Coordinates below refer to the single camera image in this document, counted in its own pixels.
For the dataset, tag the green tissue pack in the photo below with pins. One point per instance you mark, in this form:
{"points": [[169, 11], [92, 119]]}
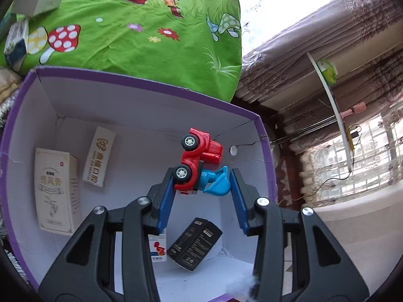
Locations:
{"points": [[328, 70]]}

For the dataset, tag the green cartoon tablecloth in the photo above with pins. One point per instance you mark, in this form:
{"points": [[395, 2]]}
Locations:
{"points": [[194, 44]]}

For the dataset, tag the beige medicine box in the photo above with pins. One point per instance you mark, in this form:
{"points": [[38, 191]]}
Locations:
{"points": [[56, 186]]}

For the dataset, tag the striped sofa cushion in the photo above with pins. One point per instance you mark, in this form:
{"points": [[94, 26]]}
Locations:
{"points": [[9, 85]]}

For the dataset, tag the white pink plain box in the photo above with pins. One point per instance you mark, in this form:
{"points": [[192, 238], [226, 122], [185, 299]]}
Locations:
{"points": [[32, 8]]}

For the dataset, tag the white blue medicine box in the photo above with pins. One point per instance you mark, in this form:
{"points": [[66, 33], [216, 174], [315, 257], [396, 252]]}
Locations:
{"points": [[158, 247]]}

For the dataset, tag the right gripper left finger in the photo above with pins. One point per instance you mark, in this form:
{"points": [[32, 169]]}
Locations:
{"points": [[108, 257]]}

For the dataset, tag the white wall shelf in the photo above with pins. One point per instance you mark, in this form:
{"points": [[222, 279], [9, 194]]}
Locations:
{"points": [[336, 112]]}

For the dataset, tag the teal patterned box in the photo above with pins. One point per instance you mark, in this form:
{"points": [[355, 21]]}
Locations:
{"points": [[8, 20]]}

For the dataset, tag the pink handheld massager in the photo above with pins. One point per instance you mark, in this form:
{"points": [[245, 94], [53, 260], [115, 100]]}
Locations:
{"points": [[356, 109]]}

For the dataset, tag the mauve curtain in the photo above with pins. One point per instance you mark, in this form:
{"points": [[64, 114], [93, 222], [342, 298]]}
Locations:
{"points": [[337, 67]]}

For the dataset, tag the black small box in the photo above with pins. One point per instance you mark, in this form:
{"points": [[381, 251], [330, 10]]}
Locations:
{"points": [[192, 246]]}

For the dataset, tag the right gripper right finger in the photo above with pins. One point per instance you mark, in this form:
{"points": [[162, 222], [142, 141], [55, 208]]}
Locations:
{"points": [[297, 256]]}

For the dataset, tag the white orange oral liquid box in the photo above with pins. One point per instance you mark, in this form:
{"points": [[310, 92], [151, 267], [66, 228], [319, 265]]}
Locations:
{"points": [[98, 157]]}

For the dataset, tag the purple cardboard box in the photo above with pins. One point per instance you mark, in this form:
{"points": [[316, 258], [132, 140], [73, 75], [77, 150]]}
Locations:
{"points": [[60, 109]]}

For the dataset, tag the red blue toy truck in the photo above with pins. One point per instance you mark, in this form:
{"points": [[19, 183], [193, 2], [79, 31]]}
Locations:
{"points": [[198, 169]]}

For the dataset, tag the white green medicine box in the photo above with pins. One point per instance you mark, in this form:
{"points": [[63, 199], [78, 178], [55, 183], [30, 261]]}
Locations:
{"points": [[15, 49]]}

